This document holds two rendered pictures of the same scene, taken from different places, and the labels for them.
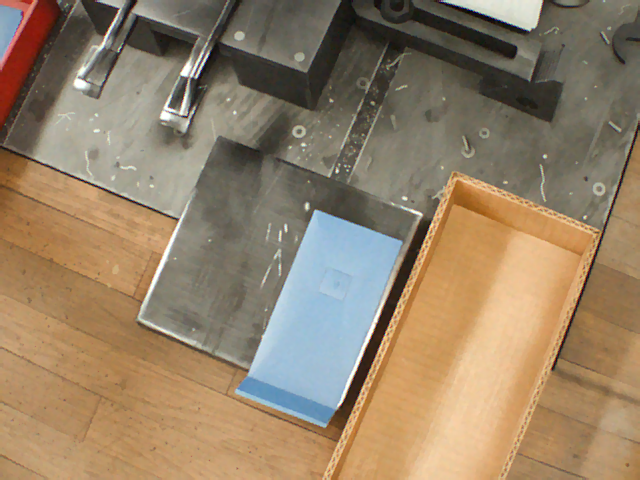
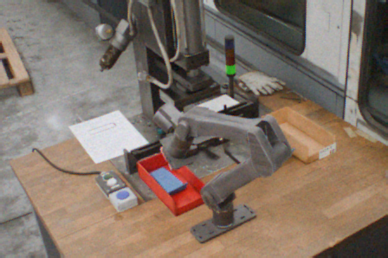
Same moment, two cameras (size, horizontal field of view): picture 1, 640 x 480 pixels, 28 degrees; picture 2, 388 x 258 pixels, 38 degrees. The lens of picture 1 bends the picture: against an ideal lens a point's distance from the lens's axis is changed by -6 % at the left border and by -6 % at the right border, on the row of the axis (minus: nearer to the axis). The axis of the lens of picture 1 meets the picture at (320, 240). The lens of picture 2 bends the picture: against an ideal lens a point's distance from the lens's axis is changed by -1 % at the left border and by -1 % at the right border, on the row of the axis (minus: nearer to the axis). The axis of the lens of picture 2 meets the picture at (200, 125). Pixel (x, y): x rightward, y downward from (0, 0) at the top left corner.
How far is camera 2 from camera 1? 1.57 m
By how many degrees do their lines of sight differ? 52
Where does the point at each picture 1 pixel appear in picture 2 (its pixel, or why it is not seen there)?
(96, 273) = not seen: hidden behind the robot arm
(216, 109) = (216, 151)
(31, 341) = (240, 191)
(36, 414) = (257, 196)
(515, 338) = (295, 133)
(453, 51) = (239, 108)
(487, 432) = (311, 141)
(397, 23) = (228, 112)
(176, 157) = (221, 159)
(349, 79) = not seen: hidden behind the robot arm
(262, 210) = (244, 148)
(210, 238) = (243, 156)
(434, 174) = not seen: hidden behind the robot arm
